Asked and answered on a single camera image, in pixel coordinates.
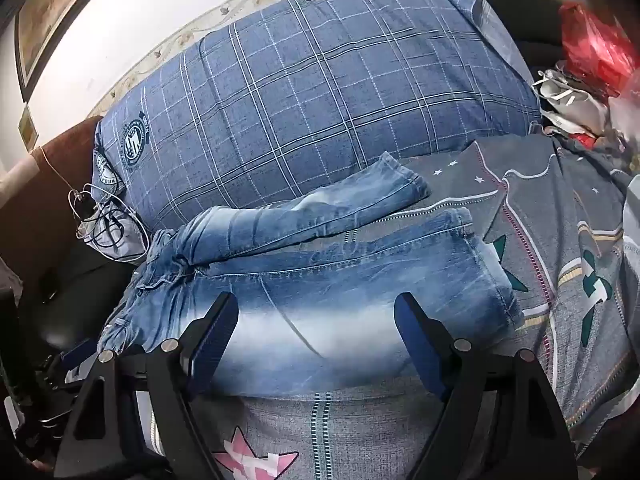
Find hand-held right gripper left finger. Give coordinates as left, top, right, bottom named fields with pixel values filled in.
left=54, top=291, right=240, bottom=480

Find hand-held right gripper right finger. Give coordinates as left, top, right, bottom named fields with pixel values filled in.
left=394, top=292, right=593, bottom=480

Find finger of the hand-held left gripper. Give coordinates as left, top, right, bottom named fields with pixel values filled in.
left=60, top=341, right=101, bottom=378

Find blue denim pants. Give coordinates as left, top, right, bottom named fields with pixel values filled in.
left=97, top=151, right=526, bottom=397

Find black leather seat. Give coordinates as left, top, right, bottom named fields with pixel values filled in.
left=15, top=255, right=136, bottom=361

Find light grey small cloth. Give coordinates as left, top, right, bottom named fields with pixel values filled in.
left=82, top=205, right=151, bottom=265

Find grey star printed bedsheet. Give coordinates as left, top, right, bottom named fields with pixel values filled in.
left=150, top=137, right=640, bottom=480

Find brown upholstered headboard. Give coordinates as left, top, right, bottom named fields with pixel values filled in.
left=0, top=115, right=106, bottom=281

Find white crumpled cloth pile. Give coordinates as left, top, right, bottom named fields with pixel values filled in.
left=532, top=60, right=626, bottom=146

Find red plastic bag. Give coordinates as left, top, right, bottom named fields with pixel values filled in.
left=559, top=2, right=638, bottom=98

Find black cushion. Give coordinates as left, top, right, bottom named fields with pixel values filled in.
left=490, top=0, right=566, bottom=66

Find black cable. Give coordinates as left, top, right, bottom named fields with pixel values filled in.
left=82, top=199, right=146, bottom=262

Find yellow wall label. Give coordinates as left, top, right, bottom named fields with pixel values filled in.
left=17, top=105, right=39, bottom=149

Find dark framed wall picture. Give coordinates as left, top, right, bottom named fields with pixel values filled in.
left=14, top=0, right=128, bottom=103

